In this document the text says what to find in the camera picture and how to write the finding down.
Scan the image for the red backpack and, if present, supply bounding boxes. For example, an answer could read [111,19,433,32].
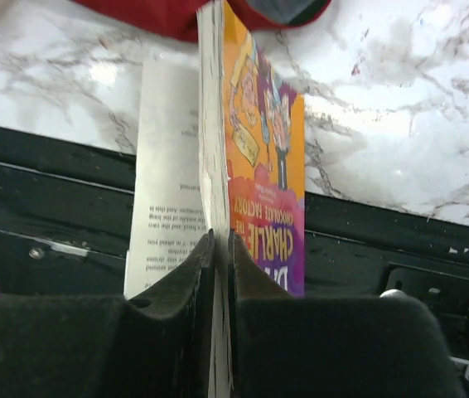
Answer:
[77,0,330,42]

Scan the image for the Roald Dahl Charlie book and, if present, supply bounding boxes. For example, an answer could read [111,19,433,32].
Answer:
[123,0,306,398]

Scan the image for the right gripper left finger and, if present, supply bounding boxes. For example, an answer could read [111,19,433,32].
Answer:
[0,233,215,397]

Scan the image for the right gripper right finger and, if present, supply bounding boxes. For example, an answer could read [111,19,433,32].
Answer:
[229,235,466,397]

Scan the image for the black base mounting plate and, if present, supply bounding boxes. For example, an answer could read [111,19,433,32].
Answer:
[0,128,469,381]

